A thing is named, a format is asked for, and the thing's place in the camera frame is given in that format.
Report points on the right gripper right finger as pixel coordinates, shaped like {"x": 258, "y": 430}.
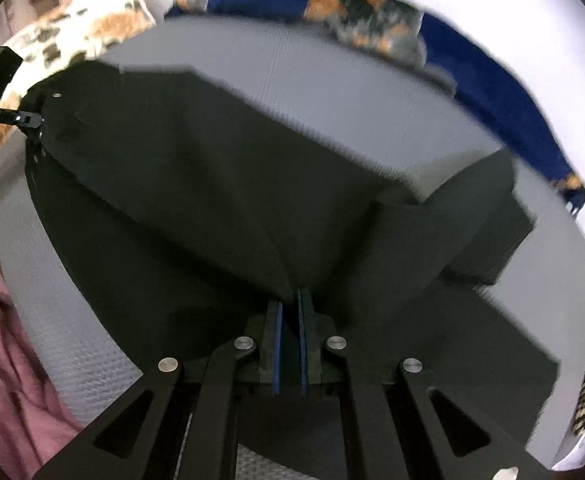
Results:
{"x": 310, "y": 343}

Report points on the blue floral blanket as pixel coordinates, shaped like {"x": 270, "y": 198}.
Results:
{"x": 410, "y": 37}

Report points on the pink sweater sleeve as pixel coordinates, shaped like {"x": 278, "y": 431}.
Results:
{"x": 34, "y": 423}

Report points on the grey mesh mattress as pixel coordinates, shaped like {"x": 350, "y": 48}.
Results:
{"x": 383, "y": 115}

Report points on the white floral pillow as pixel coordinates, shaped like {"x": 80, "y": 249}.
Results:
{"x": 80, "y": 30}

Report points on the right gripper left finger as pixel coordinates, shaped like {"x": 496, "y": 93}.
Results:
{"x": 271, "y": 344}

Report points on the black denim pants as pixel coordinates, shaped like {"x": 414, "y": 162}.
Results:
{"x": 180, "y": 211}

